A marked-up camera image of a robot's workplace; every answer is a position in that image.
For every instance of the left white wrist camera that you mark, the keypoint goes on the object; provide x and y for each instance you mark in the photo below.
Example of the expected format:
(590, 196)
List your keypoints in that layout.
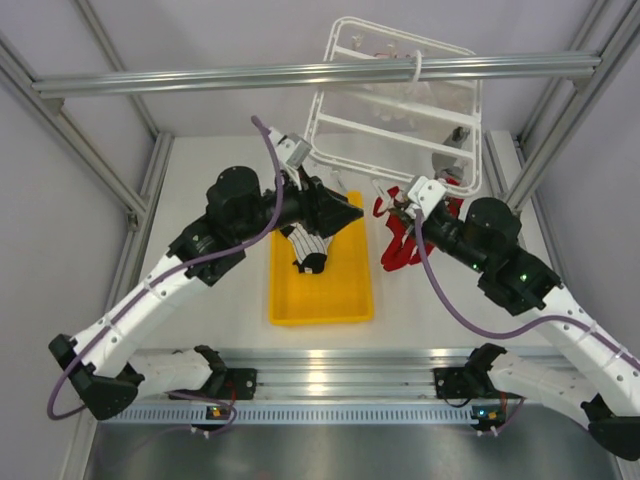
(291, 149)

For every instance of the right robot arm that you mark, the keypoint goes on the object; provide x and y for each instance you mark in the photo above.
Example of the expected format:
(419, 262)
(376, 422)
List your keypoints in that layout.
(540, 310)

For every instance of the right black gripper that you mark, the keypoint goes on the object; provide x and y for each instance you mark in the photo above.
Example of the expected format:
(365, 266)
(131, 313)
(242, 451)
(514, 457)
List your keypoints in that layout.
(426, 222)

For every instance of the aluminium top crossbar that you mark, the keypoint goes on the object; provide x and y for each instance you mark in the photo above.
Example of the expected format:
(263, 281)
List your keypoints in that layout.
(569, 64)

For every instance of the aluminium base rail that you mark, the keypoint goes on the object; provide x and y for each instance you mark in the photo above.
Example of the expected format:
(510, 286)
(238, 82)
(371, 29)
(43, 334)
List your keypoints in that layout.
(483, 391)

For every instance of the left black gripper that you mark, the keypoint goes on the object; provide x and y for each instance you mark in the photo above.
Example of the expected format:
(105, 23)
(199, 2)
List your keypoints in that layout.
(323, 211)

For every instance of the striped black white sock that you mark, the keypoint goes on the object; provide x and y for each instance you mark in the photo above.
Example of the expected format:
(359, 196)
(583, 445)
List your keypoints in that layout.
(311, 251)

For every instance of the white plastic clip hanger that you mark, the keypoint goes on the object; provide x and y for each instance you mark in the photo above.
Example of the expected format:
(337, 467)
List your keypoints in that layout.
(396, 131)

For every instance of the yellow plastic tray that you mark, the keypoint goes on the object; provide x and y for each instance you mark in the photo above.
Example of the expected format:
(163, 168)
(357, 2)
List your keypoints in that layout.
(342, 293)

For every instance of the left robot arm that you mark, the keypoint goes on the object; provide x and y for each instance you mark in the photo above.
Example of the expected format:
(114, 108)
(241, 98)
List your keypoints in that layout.
(104, 363)

